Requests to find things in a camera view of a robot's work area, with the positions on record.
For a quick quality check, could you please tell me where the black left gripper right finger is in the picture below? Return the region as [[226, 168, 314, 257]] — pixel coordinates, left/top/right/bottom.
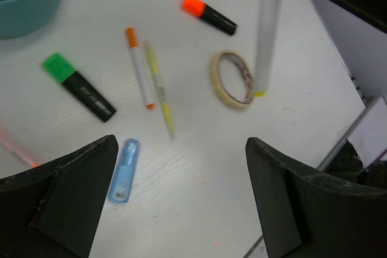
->
[[246, 138, 386, 257]]

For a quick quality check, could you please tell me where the green cap black highlighter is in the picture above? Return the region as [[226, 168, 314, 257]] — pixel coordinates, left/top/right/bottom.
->
[[42, 53, 116, 123]]

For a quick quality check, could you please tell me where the orange cap black highlighter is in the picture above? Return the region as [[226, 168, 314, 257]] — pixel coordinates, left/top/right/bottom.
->
[[182, 0, 238, 36]]

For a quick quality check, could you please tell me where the beige masking tape roll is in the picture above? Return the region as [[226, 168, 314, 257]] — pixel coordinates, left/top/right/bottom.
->
[[210, 50, 254, 110]]

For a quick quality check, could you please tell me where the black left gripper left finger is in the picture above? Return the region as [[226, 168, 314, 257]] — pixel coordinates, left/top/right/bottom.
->
[[1, 135, 118, 257]]

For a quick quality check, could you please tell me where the white marker yellow cap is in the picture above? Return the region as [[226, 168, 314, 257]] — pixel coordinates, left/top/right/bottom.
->
[[254, 0, 281, 97]]

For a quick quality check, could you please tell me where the blue correction tape dispenser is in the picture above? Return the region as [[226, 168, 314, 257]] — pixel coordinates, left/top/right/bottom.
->
[[108, 138, 140, 204]]

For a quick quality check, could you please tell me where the pink pen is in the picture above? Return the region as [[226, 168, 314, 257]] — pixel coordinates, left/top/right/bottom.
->
[[1, 132, 39, 168]]

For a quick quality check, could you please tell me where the thin yellow pen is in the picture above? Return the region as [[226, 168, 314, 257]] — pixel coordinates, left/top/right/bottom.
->
[[144, 42, 176, 138]]

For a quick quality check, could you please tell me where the white marker orange cap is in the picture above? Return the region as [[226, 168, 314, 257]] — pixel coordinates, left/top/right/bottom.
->
[[125, 27, 155, 110]]

